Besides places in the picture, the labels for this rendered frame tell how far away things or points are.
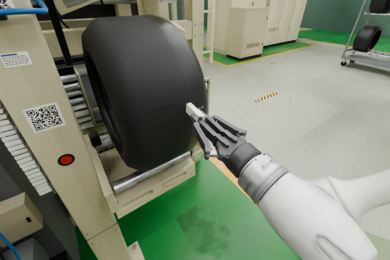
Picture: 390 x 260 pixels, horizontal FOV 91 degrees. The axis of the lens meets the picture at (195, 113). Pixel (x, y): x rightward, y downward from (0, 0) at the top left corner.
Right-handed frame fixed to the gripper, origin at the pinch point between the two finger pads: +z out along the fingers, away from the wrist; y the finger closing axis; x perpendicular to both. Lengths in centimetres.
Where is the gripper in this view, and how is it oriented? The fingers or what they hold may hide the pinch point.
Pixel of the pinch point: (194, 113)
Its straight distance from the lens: 52.0
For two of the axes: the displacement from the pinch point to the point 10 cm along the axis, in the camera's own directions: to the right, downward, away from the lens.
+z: -5.7, -5.5, 6.1
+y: -8.1, 3.1, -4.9
